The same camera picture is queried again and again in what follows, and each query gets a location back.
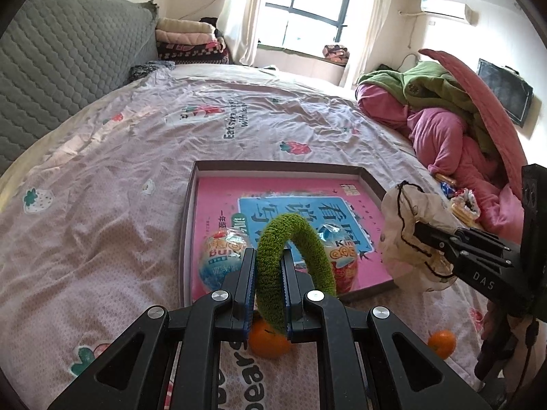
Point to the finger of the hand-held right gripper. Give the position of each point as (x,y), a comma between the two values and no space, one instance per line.
(436,241)
(483,241)

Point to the white air conditioner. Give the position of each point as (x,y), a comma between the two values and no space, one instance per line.
(444,8)

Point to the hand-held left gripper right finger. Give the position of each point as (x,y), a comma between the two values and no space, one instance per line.
(287,294)

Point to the patterned bag on windowsill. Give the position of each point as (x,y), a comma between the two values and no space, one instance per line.
(335,53)

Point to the small blue snack packet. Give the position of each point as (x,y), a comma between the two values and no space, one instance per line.
(448,190)

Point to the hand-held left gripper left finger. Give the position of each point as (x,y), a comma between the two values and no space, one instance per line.
(250,290)

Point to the dark patterned cloth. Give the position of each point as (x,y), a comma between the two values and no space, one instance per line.
(149,70)

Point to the pink and blue book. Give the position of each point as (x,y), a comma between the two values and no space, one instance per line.
(222,196)

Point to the folded dark checkered blanket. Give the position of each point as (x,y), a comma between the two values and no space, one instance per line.
(192,53)

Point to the white patterned snack packet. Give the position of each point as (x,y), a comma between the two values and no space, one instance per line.
(466,207)

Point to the orange mandarin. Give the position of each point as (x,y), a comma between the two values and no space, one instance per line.
(267,346)
(442,345)

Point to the grey quilted headboard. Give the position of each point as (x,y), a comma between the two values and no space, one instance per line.
(64,64)

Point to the pink garment pile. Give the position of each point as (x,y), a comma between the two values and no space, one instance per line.
(440,136)

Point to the window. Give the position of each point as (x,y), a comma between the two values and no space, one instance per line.
(316,4)

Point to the white curtain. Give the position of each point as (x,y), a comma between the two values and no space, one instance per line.
(371,21)
(243,13)

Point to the folded beige and pink blankets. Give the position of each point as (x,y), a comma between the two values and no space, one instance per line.
(183,30)

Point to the printed strawberry bed sheet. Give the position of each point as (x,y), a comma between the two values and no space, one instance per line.
(107,205)

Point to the black framed board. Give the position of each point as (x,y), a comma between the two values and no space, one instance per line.
(504,89)

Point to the dusty red quilt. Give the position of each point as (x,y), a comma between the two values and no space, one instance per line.
(487,106)

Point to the pale blue wrapped toy egg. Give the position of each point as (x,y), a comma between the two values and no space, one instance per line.
(218,260)

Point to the red and blue toy egg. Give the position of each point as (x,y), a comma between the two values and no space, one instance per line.
(344,262)

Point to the shallow brown cardboard box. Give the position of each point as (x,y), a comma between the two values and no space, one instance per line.
(190,222)

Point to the green garment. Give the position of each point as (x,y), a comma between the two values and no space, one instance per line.
(431,89)

